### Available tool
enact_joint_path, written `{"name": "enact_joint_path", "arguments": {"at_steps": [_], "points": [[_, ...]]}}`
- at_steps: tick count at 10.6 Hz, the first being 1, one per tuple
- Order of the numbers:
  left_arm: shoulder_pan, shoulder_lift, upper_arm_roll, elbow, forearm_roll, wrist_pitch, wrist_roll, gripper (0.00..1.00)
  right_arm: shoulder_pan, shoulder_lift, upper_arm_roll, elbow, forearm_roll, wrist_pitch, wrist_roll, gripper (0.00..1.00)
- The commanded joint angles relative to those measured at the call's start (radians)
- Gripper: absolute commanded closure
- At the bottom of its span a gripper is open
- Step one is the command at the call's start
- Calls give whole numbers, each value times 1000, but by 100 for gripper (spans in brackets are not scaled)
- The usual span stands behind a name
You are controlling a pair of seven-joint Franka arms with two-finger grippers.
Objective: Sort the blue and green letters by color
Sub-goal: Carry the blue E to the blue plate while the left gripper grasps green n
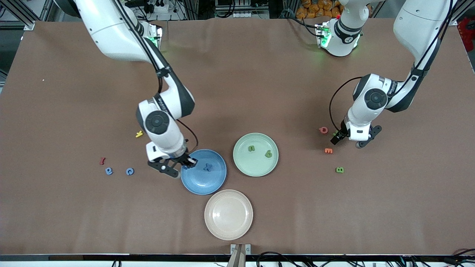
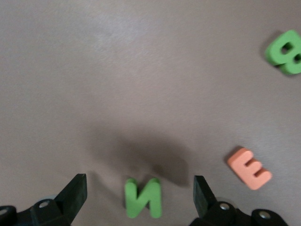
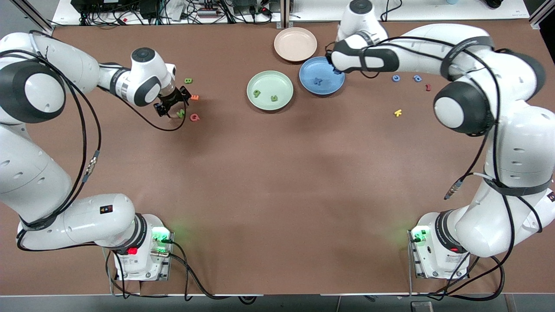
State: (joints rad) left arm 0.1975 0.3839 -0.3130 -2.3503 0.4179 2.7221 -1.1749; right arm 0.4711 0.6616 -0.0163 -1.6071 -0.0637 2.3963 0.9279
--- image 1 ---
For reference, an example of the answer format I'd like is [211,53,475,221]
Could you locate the blue round plate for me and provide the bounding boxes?
[181,149,227,195]

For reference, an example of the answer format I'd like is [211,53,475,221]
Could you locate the pale green round plate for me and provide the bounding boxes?
[233,133,279,177]

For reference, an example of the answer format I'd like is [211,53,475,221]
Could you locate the beige round plate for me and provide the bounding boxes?
[204,189,253,241]

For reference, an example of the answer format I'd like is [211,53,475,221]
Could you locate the brown table cover sheet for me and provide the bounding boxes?
[0,17,475,256]

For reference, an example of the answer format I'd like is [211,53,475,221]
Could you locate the base connector box green light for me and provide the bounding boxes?
[315,23,331,48]
[148,25,163,51]

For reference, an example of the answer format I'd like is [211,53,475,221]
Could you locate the orange bags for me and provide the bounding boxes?
[296,0,344,19]

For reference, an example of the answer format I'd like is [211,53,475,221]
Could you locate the red object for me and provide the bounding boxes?
[457,18,475,52]

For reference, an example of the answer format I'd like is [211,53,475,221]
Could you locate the white power strip with plugs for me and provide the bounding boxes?
[147,0,168,13]

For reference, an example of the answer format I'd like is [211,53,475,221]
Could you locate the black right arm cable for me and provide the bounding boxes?
[111,0,199,154]

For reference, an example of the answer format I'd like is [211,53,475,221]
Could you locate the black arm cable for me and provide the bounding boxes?
[111,0,199,154]
[329,0,459,132]

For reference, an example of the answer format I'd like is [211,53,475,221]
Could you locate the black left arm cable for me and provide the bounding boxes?
[329,0,459,132]

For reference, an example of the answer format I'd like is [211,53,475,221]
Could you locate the black white table edge rail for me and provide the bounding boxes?
[0,254,475,267]

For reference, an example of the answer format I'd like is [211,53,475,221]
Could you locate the aluminium frame profile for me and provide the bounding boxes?
[0,0,36,31]
[451,0,475,26]

